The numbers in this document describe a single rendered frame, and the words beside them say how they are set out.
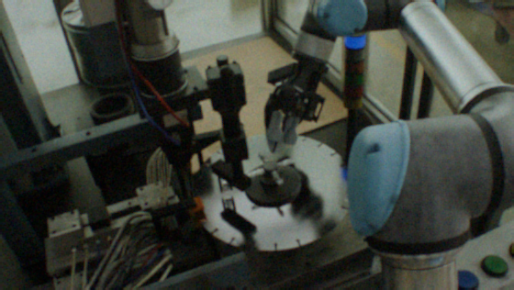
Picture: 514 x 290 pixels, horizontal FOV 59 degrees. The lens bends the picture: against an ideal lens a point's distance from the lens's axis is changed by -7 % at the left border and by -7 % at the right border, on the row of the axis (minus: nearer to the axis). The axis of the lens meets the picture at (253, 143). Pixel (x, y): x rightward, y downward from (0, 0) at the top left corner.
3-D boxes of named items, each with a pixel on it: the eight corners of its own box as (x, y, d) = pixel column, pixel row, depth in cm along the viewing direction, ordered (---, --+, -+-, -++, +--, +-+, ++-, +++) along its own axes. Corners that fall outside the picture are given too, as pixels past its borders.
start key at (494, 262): (494, 258, 85) (497, 251, 84) (508, 273, 82) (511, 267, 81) (477, 266, 84) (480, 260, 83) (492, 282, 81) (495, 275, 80)
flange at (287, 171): (232, 188, 97) (231, 180, 95) (268, 159, 103) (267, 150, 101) (275, 213, 91) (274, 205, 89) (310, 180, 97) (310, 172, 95)
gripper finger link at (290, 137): (281, 161, 97) (296, 119, 94) (270, 150, 102) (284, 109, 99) (294, 164, 98) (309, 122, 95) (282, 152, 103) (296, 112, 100)
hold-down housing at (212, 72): (248, 145, 87) (236, 47, 74) (254, 162, 84) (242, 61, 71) (218, 152, 87) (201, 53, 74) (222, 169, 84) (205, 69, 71)
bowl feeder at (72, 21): (169, 68, 177) (150, -24, 154) (191, 111, 154) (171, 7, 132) (88, 92, 170) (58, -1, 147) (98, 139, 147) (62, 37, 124)
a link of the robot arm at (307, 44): (292, 27, 94) (326, 38, 97) (284, 49, 95) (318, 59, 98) (309, 34, 87) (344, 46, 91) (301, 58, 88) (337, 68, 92)
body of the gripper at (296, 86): (283, 118, 91) (305, 58, 87) (266, 104, 98) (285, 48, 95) (317, 127, 94) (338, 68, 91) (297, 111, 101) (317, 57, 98)
